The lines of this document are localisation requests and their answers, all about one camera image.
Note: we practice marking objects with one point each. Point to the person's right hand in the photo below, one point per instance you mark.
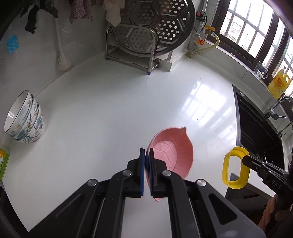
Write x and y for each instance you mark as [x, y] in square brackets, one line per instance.
[271, 212]

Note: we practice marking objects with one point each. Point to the black kitchen sink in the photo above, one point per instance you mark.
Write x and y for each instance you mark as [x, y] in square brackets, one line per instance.
[255, 133]

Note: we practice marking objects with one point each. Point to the yellow oil jug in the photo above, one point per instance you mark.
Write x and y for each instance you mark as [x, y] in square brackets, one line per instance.
[279, 84]

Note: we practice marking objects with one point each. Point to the perforated steel steamer tray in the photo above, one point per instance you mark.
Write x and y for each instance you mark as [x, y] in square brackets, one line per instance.
[172, 21]

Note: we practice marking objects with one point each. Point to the gas valve with orange knob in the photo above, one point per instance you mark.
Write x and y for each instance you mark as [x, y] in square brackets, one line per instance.
[200, 23]

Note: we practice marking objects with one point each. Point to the blue silicone brush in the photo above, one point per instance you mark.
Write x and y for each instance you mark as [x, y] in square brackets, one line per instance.
[12, 44]

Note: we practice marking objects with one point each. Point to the yellow plastic ring lid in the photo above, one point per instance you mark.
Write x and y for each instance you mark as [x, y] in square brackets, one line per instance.
[235, 174]

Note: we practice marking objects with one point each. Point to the dark blue mug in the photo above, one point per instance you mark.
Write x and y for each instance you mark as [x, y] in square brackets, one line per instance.
[260, 71]

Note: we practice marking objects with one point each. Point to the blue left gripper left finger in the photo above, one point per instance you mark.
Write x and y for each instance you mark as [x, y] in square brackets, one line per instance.
[141, 172]

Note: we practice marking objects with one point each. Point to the steel dish rack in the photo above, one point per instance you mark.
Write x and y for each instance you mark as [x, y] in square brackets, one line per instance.
[133, 46]

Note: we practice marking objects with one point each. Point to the yellow seasoning pouch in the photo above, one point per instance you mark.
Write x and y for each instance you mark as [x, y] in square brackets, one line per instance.
[4, 158]

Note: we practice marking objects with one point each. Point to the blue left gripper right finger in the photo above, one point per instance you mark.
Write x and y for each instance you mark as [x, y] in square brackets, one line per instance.
[149, 169]

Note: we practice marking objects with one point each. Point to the pink hanging cloth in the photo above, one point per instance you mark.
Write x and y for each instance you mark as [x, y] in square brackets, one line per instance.
[80, 9]

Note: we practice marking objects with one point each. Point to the white bottle brush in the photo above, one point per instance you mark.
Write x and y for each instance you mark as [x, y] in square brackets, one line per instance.
[63, 63]

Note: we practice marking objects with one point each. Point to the dark hanging rag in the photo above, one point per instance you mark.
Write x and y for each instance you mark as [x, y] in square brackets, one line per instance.
[44, 5]

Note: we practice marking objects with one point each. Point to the pink leaf shaped dish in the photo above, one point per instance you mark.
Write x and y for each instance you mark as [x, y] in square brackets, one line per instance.
[173, 146]

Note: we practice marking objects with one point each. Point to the stacked floral ceramic bowls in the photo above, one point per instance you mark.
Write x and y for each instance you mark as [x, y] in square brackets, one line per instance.
[25, 122]

